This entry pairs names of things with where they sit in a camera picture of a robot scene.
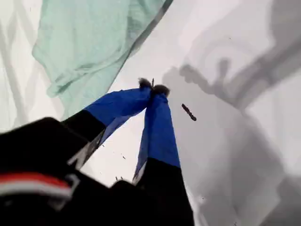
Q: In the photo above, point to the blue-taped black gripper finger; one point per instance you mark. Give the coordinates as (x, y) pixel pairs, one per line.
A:
(117, 103)
(158, 141)

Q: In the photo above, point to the pale green T-shirt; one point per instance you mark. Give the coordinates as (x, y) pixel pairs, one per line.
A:
(89, 42)

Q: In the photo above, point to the small black scrap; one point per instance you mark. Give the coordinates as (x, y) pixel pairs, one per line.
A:
(188, 112)

